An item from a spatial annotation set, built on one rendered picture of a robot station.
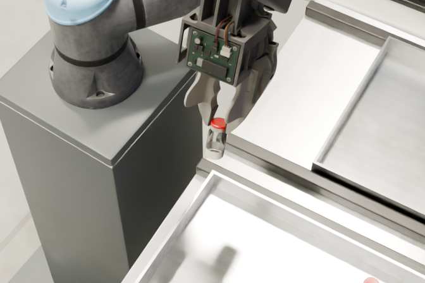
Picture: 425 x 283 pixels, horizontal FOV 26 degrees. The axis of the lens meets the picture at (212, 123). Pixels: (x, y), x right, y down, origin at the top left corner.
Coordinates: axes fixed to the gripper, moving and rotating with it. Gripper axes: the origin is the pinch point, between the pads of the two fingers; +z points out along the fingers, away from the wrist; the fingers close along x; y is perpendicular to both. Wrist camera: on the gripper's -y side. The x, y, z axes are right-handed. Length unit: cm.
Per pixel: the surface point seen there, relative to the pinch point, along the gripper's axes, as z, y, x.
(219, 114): 75, -110, -43
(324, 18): 6.9, -45.8, -3.9
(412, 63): 8.7, -45.4, 11.4
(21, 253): 97, -56, -65
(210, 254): 25.1, -5.8, 0.0
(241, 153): 18.0, -19.6, -3.5
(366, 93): 11.9, -37.4, 7.5
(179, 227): 22.8, -5.3, -4.9
